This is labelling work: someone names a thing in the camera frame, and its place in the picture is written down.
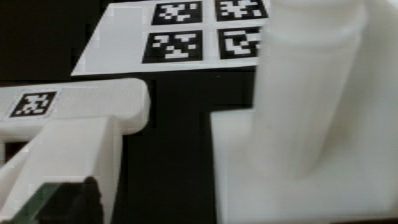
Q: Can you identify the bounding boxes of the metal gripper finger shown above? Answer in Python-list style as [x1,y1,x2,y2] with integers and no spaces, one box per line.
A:
[16,177,105,224]

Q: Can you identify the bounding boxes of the white chair back frame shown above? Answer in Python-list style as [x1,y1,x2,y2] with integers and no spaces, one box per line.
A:
[0,78,151,222]

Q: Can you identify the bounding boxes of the white chair seat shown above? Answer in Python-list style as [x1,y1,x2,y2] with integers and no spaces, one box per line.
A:
[212,0,398,224]

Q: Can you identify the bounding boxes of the white marker base plate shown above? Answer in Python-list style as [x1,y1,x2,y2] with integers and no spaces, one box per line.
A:
[73,0,270,76]

